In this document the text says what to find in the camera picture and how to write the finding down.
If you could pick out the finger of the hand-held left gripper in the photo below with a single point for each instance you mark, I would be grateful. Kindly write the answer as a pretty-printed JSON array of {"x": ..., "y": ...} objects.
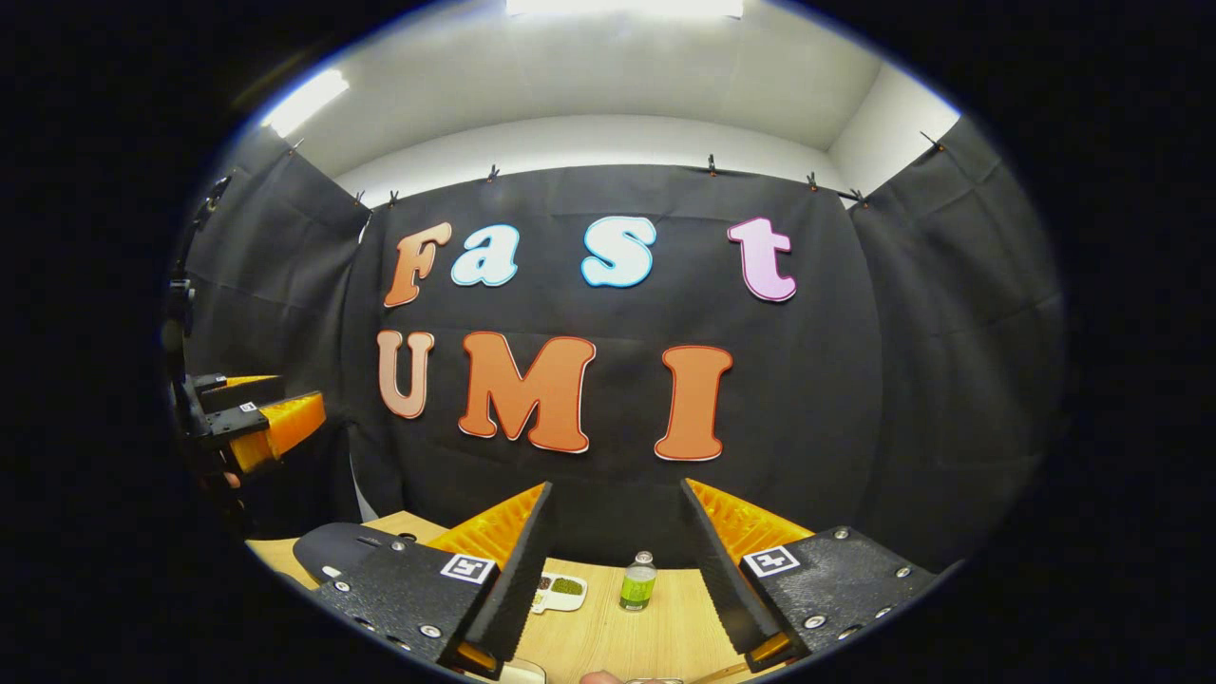
[
  {"x": 285, "y": 427},
  {"x": 242, "y": 391}
]

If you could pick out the dark rice cooker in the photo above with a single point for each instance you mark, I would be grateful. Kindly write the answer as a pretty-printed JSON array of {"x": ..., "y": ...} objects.
[{"x": 332, "y": 546}]

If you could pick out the green beans pile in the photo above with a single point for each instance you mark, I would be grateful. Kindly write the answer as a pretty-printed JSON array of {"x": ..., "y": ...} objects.
[{"x": 568, "y": 586}]

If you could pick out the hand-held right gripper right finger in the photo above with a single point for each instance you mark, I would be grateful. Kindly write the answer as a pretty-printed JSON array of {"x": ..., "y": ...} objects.
[{"x": 722, "y": 570}]

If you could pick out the row of black cloth clips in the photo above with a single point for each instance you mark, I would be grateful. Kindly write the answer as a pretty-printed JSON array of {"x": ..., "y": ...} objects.
[{"x": 711, "y": 166}]

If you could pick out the green label drink bottle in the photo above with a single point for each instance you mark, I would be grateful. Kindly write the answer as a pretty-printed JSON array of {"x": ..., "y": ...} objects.
[{"x": 636, "y": 591}]

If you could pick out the ceiling light panel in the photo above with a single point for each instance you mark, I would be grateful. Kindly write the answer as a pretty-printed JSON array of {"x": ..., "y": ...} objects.
[{"x": 622, "y": 7}]

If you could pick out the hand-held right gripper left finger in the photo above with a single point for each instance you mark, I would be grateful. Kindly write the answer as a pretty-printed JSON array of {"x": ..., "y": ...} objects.
[{"x": 518, "y": 570}]

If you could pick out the clear shallow tray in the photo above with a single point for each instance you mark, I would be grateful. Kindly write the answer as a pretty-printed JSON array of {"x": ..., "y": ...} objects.
[{"x": 521, "y": 673}]

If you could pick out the white divided dish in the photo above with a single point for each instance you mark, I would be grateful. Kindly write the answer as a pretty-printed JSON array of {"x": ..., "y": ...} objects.
[{"x": 560, "y": 603}]

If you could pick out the ceiling light strip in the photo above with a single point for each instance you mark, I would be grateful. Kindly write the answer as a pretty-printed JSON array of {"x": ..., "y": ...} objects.
[{"x": 304, "y": 103}]

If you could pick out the black backdrop cloth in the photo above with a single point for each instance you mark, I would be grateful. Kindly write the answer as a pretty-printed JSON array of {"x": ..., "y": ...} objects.
[{"x": 807, "y": 399}]

